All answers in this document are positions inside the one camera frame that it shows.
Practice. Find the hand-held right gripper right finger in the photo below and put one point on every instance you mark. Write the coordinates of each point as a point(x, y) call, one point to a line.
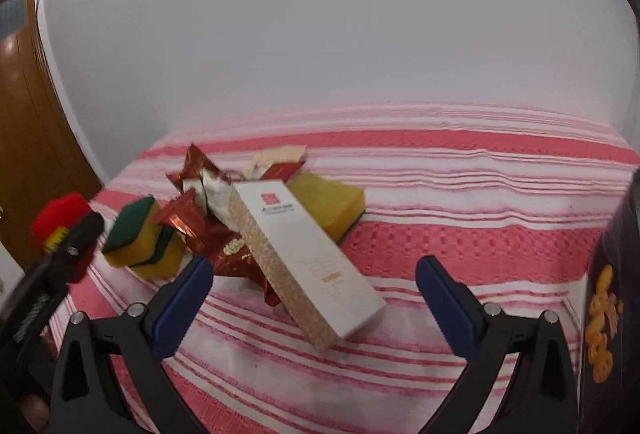
point(445, 309)

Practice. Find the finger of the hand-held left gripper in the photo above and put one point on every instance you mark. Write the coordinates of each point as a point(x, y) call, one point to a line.
point(75, 244)

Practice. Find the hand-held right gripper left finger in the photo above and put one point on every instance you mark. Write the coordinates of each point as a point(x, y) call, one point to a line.
point(182, 309)

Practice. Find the red fuzzy pad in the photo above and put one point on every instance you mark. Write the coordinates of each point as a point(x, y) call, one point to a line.
point(55, 214)

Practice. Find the large yellow sponge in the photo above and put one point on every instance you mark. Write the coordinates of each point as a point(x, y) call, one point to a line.
point(330, 204)

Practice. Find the dark purple container orange print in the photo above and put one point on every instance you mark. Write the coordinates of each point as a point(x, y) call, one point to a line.
point(615, 264)

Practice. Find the yellow green scouring sponge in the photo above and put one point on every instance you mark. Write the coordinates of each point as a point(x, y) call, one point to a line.
point(127, 234)
point(167, 259)

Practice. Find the red packet gold emblem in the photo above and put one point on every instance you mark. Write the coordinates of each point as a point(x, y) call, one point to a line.
point(232, 256)

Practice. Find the copper red foil packet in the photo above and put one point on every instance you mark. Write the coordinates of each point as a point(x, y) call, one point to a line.
point(182, 219)

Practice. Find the pink striped bedspread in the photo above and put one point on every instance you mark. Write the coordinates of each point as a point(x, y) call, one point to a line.
point(450, 194)

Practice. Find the long white gold box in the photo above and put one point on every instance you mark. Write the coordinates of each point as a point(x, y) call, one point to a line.
point(320, 274)

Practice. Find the brown wooden door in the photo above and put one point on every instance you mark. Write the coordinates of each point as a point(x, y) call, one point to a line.
point(30, 114)

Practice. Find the crumpled red foil packet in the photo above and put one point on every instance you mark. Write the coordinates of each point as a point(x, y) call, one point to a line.
point(197, 164)

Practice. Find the beige paper packet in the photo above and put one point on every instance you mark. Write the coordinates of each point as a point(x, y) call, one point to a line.
point(280, 155)

